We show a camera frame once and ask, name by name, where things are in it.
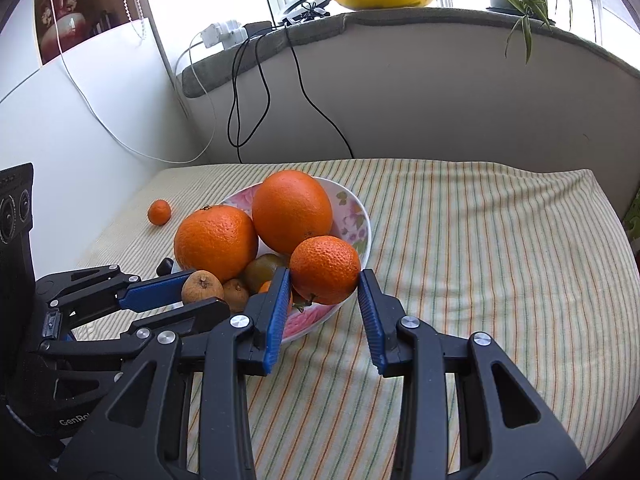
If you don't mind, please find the white floral plate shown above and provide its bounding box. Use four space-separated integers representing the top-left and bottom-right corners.
212 176 372 345

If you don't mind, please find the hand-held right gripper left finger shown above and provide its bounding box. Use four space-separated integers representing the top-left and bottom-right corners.
57 266 293 480

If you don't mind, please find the striped tablecloth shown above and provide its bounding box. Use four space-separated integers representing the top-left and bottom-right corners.
50 158 640 480

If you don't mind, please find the medium orange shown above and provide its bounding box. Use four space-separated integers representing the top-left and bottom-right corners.
173 205 260 283

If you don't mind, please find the green object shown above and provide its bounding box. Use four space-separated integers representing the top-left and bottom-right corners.
621 199 640 243

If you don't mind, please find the white cable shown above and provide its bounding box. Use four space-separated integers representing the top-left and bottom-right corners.
45 0 218 165

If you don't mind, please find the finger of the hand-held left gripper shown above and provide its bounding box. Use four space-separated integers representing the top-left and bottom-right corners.
40 297 232 361
35 264 196 322

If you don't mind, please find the grey windowsill mat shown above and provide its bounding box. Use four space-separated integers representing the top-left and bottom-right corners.
181 7 640 100

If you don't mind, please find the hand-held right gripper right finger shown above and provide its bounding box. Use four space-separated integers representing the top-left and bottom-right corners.
356 268 588 480

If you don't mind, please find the large orange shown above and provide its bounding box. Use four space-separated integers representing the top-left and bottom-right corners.
251 170 334 256

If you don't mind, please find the wall poster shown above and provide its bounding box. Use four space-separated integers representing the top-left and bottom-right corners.
34 0 133 66

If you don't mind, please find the white ring light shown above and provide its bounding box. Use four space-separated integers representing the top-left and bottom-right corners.
276 0 335 25

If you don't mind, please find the white power adapter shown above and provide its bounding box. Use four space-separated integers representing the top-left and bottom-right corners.
200 19 249 50

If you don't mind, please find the brown longan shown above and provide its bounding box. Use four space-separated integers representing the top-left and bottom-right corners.
222 278 251 313
181 270 225 305

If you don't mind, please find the black cable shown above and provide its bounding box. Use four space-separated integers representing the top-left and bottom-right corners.
227 30 274 163
284 25 356 160

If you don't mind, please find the green-brown kiwi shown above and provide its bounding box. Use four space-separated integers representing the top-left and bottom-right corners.
243 253 291 294

